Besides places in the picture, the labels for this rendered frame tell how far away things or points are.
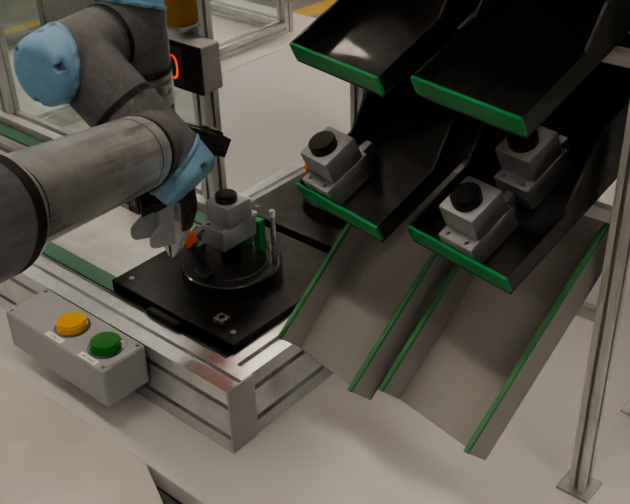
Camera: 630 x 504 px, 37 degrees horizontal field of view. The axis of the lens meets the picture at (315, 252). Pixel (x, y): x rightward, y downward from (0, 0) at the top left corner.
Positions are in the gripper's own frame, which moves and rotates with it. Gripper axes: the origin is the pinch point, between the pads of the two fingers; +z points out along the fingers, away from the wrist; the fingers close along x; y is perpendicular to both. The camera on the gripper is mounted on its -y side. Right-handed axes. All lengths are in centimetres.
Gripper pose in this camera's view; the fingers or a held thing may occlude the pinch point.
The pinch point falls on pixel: (176, 244)
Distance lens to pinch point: 122.9
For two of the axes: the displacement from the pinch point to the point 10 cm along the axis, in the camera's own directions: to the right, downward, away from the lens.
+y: -6.5, 4.2, -6.3
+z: 0.3, 8.5, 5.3
